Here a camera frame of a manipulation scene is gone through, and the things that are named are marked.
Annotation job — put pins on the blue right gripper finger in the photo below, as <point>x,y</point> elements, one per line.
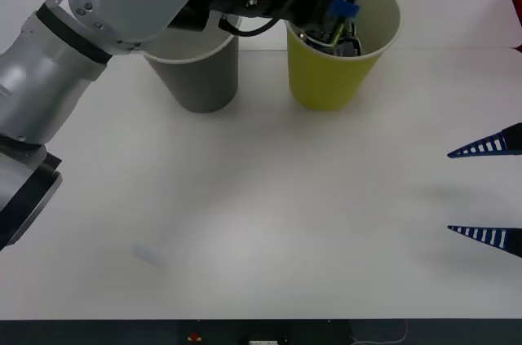
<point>489,144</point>
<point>493,235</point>

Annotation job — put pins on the silver and black left arm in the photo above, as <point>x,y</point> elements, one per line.
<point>122,2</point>

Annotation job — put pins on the yellow-green plastic bin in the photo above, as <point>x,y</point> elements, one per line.
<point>326,84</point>

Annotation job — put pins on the grey plastic bin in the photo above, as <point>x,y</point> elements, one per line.
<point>204,84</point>

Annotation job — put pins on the red button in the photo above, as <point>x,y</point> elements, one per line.
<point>194,337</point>

